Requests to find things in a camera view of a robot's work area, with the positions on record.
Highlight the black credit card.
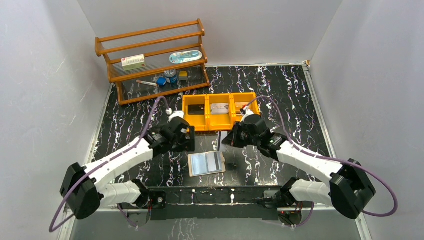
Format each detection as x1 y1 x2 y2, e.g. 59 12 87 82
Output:
187 104 205 116

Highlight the gold credit card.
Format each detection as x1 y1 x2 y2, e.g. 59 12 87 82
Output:
234 102 248 116

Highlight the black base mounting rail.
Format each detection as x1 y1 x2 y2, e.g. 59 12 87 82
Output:
116 186 315 222

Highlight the blue small container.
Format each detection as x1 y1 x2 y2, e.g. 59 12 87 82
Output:
156 77 167 87

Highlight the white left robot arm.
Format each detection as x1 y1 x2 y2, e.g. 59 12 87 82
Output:
59 111 195 220

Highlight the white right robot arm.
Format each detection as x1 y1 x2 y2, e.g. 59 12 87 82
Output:
221 110 376 220

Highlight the white card black stripe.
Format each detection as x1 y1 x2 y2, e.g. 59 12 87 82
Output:
216 131 228 152

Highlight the oval blue blister pack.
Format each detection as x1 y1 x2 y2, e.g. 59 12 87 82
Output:
169 50 203 65

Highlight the silver credit card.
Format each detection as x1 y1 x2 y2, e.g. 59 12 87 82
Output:
210 103 230 115

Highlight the white medicine box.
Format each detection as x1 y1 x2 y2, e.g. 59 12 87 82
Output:
121 54 146 71

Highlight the yellow small box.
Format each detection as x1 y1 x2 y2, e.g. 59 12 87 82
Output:
178 70 188 81

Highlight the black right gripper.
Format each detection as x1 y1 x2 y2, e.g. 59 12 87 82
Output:
222 121 260 149

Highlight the yellow three-compartment plastic bin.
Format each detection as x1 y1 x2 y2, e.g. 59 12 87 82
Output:
182 92 261 132

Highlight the white tube stick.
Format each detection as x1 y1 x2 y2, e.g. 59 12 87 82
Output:
136 80 158 87

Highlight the wooden shelf rack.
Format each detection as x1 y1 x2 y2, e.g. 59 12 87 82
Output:
94 19 211 106

